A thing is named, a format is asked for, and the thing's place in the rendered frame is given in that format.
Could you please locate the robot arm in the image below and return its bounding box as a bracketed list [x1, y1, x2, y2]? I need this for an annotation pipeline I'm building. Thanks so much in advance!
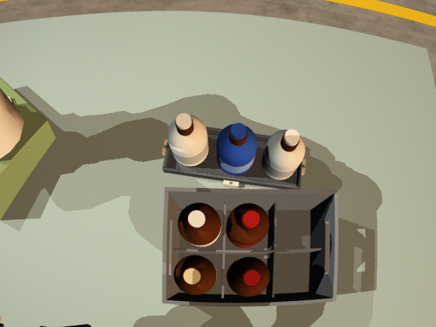
[0, 88, 24, 159]

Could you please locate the blue bottle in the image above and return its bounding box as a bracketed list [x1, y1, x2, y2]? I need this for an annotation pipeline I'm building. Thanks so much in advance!
[217, 123, 258, 175]

